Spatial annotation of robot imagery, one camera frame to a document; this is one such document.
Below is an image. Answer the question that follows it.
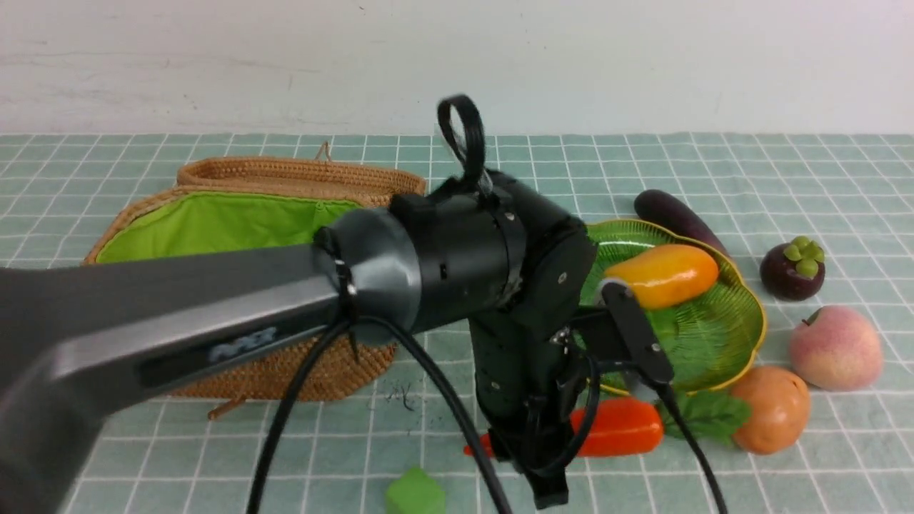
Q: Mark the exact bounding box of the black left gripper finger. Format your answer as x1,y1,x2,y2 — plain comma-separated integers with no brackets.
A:
488,424,529,475
525,458,569,510

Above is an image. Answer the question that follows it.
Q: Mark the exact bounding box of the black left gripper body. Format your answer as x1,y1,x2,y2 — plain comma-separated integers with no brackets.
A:
469,309,593,462

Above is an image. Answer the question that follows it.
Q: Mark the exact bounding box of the orange toy carrot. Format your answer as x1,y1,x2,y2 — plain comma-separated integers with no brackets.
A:
463,389,752,459

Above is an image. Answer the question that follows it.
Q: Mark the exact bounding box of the yellow orange toy mango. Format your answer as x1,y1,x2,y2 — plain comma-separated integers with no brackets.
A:
603,244,720,311

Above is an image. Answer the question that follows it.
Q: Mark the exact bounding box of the dark purple toy eggplant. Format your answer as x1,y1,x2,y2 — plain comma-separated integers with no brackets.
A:
633,189,730,258

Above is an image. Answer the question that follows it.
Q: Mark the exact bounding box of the brown toy potato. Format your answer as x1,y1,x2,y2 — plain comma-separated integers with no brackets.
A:
729,366,812,455

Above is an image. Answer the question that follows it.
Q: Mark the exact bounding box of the purple toy mangosteen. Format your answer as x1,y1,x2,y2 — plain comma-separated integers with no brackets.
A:
758,236,825,301

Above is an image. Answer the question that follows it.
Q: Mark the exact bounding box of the pink toy peach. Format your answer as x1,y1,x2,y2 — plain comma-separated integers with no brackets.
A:
788,305,884,391

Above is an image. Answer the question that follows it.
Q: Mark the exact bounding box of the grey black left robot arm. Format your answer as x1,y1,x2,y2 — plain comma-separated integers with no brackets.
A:
2,170,596,513

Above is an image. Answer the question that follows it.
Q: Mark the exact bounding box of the green foam cube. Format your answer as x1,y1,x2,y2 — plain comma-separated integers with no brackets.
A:
385,466,446,514

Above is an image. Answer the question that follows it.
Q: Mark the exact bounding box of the green glass leaf plate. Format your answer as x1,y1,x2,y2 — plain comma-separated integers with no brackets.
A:
580,218,768,394

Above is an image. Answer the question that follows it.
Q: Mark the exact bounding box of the woven wicker basket lid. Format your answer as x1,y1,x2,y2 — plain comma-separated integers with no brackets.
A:
176,142,426,208

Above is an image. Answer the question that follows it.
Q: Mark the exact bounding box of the green checkered tablecloth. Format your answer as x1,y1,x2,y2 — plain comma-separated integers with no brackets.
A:
1,133,913,513

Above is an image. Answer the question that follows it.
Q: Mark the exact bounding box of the woven wicker basket green lining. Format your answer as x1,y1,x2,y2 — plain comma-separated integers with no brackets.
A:
84,187,401,402

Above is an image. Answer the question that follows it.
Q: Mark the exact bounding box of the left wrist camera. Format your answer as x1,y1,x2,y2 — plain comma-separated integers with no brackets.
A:
569,278,675,391

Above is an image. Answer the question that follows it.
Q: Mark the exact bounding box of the black left camera cable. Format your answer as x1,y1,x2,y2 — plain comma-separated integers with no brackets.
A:
246,318,729,514

